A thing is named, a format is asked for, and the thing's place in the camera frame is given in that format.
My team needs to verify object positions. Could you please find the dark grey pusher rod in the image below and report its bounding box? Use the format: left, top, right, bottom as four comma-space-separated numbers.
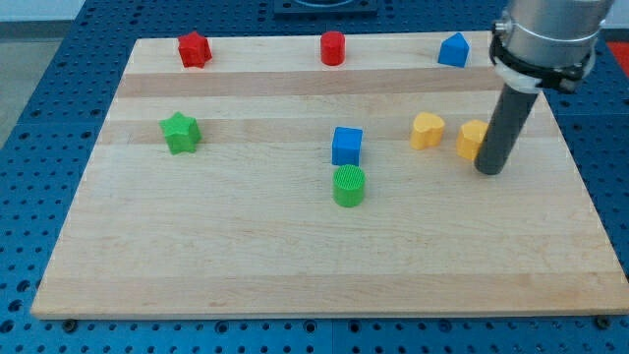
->
475, 85, 538, 175

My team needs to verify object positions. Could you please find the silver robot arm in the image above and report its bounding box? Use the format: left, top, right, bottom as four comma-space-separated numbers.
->
475, 0, 613, 175

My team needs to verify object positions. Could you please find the yellow hexagon block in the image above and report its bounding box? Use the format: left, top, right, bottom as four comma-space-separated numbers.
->
456, 120, 488, 160

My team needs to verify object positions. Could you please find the blue cube block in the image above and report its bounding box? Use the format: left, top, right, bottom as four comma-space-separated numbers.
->
331, 127, 363, 166

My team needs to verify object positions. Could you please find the green cylinder block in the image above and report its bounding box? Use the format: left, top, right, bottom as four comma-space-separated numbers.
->
332, 164, 366, 207

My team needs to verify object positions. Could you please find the yellow heart block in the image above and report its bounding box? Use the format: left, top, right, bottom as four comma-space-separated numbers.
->
410, 112, 445, 150

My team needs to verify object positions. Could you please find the blue pentagon block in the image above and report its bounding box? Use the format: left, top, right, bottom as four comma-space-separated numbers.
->
437, 32, 470, 68

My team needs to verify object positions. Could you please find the red cylinder block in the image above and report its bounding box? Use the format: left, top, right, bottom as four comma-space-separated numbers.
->
319, 31, 346, 66

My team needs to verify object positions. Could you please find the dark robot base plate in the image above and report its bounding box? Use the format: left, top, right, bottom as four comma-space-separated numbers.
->
272, 0, 380, 18

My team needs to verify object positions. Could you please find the red star block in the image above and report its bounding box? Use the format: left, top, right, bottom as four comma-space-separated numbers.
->
178, 31, 212, 69

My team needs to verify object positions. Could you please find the wooden board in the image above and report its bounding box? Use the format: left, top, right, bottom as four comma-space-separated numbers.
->
31, 31, 628, 320

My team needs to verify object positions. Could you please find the green star block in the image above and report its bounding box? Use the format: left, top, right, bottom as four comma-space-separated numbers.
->
159, 112, 201, 154

